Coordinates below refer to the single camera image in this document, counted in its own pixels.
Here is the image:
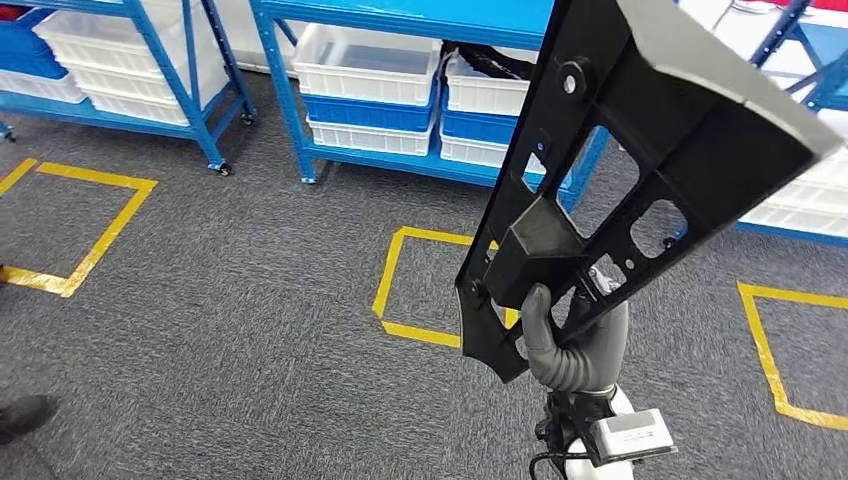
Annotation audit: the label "black parts in crate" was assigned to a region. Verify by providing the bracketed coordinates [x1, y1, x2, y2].
[440, 40, 539, 82]

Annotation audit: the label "white plastic crate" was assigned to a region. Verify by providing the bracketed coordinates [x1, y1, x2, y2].
[445, 49, 541, 117]
[291, 23, 444, 107]
[66, 62, 230, 107]
[0, 68, 87, 105]
[86, 89, 223, 127]
[439, 129, 548, 175]
[305, 115, 439, 158]
[738, 109, 848, 220]
[33, 7, 230, 87]
[738, 198, 848, 240]

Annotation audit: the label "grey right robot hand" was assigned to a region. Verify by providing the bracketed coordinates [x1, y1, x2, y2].
[521, 283, 629, 393]

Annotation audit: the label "black plastic panel part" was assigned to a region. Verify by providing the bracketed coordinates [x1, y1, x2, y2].
[455, 0, 844, 384]

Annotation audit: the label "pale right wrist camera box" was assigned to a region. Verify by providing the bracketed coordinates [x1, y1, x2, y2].
[588, 408, 676, 462]

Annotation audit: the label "blue metal shelf rack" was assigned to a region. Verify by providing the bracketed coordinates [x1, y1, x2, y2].
[248, 0, 611, 213]
[731, 0, 848, 250]
[0, 0, 256, 177]

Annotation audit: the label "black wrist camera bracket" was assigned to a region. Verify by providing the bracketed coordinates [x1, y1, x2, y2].
[535, 390, 678, 468]

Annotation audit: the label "blue plastic crate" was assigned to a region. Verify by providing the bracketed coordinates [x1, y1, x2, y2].
[440, 89, 521, 146]
[301, 79, 442, 132]
[0, 5, 68, 81]

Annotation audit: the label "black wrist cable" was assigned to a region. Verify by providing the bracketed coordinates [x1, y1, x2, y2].
[528, 452, 571, 480]

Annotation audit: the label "yellow floor tape square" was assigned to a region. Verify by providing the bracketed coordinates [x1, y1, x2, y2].
[736, 281, 848, 432]
[372, 226, 521, 350]

